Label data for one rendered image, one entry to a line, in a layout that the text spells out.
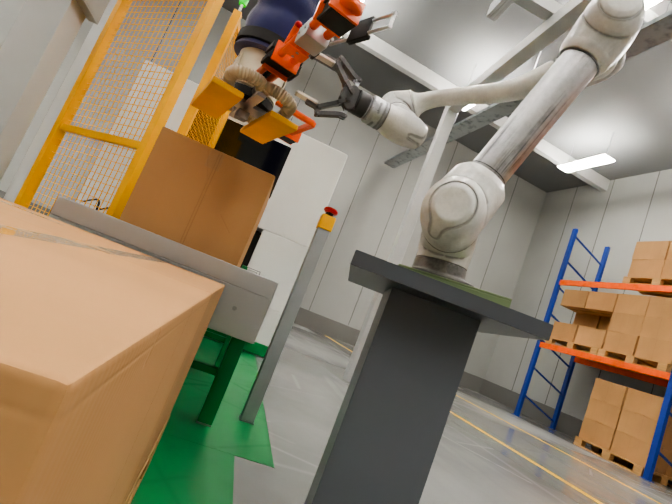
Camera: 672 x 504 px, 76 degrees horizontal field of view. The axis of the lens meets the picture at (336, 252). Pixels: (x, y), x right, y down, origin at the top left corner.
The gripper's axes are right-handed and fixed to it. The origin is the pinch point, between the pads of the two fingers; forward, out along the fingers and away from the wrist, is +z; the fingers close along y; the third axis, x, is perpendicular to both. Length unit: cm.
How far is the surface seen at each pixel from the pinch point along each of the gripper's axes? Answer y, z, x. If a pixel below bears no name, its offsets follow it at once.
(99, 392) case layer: 68, 8, -104
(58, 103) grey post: -19, 172, 319
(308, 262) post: 45, -38, 70
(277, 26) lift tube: -15.2, 14.0, 12.2
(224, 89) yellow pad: 14.0, 19.7, 5.8
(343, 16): 4.5, 0.4, -38.6
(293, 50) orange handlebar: 2.9, 6.6, -13.0
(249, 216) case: 42.6, -2.6, 24.8
